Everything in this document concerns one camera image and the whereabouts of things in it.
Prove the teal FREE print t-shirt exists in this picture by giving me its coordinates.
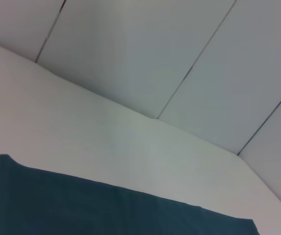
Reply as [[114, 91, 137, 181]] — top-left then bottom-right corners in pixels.
[[0, 153, 260, 235]]

